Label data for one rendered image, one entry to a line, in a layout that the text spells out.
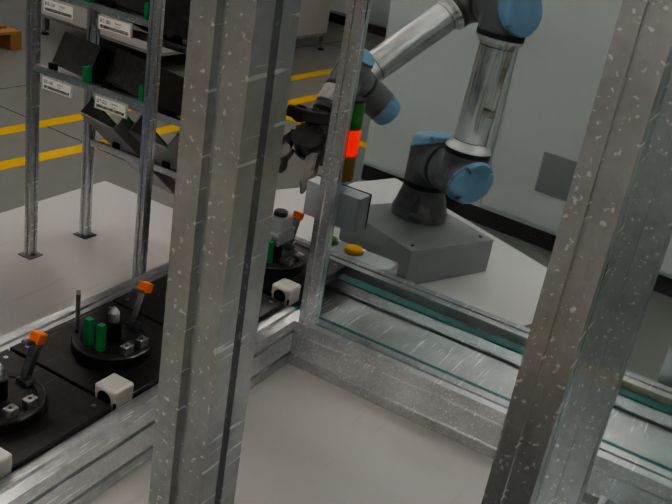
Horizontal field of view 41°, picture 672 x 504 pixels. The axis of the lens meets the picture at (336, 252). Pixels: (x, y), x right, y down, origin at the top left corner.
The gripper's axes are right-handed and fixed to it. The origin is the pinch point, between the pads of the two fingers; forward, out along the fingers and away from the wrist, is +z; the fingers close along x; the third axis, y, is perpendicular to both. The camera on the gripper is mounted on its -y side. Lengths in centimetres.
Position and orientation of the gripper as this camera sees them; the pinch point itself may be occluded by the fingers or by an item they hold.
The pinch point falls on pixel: (283, 181)
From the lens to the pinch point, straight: 189.5
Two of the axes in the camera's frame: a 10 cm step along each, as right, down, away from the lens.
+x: -8.5, -3.4, 4.1
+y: 2.7, 3.9, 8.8
